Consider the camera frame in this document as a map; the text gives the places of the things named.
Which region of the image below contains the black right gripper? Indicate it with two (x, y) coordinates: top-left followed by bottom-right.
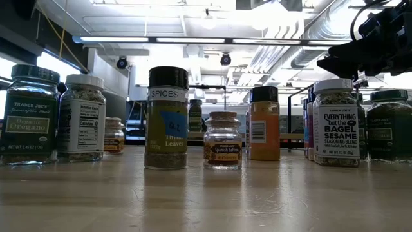
(317, 0), (412, 78)

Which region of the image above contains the black-lidded purple-label spice jar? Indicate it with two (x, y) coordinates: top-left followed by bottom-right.
(306, 85), (317, 161)

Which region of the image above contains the black-lidded orange spice jar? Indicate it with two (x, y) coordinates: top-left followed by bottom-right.
(248, 85), (281, 161)

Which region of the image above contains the black-lidded blue-label spice jar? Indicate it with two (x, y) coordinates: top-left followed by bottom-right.
(302, 97), (309, 159)

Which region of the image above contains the yellow hanging rope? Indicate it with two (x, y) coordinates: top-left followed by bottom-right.
(35, 0), (90, 74)

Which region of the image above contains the silver ventilation duct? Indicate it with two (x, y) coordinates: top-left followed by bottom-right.
(291, 6), (355, 69)

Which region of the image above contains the green-lidded oregano jar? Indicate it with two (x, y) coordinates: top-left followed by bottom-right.
(0, 63), (61, 167)
(188, 99), (203, 133)
(366, 89), (412, 163)

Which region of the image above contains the dark background workstation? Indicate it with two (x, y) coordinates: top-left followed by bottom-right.
(126, 99), (147, 146)

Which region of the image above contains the round ceiling lamp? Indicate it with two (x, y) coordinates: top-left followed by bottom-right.
(200, 8), (218, 30)

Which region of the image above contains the linear ceiling light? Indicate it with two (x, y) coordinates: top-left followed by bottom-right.
(72, 35), (353, 45)

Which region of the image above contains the black-lidded thyme leaves jar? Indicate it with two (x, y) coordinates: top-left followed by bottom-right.
(144, 66), (190, 171)

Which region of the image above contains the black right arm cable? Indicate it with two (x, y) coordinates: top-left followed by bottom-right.
(350, 0), (392, 42)

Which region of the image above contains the small cork-topped saffron jar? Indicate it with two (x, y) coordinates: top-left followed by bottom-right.
(103, 116), (126, 155)
(203, 111), (243, 171)

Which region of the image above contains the white-lidded bagel seasoning jar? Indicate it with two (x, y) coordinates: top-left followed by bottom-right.
(312, 78), (361, 168)
(56, 73), (107, 163)

